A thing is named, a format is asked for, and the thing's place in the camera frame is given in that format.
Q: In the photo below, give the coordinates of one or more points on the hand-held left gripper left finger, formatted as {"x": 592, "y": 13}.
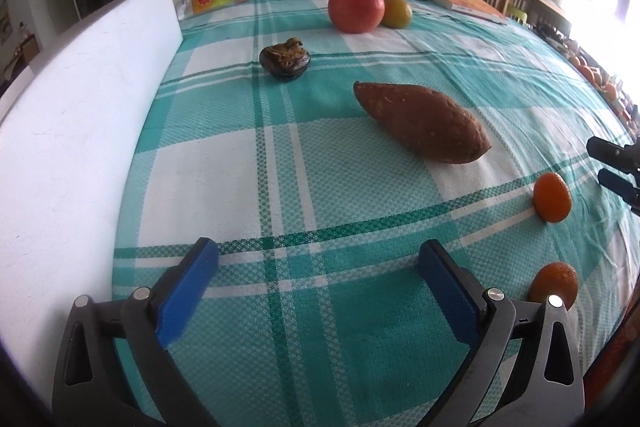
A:
{"x": 187, "y": 292}

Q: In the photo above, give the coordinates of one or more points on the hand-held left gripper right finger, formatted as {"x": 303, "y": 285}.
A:
{"x": 450, "y": 292}

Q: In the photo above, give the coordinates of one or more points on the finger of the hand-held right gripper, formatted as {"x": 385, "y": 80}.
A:
{"x": 612, "y": 152}
{"x": 616, "y": 183}

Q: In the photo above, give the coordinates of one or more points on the small tangerine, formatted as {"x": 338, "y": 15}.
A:
{"x": 552, "y": 282}
{"x": 552, "y": 198}

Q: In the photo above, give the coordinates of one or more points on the brown sweet potato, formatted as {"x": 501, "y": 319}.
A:
{"x": 425, "y": 122}

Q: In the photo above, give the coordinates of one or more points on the white foam box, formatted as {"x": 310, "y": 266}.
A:
{"x": 75, "y": 132}

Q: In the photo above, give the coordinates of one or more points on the dark brown wrinkled fruit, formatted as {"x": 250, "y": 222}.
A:
{"x": 284, "y": 61}

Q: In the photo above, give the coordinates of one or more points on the yellow-green citrus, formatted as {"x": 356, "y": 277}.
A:
{"x": 398, "y": 13}

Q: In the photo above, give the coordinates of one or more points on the red apple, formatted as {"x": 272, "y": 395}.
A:
{"x": 356, "y": 9}

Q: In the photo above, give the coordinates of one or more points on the pile of oranges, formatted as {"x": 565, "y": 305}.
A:
{"x": 592, "y": 77}

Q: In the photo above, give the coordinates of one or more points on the teal plaid tablecloth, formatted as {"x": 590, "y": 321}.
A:
{"x": 300, "y": 187}

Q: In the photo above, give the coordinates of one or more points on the green stool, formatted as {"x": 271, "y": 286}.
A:
{"x": 517, "y": 14}

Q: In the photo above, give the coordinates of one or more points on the orange cover book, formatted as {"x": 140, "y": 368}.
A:
{"x": 467, "y": 4}

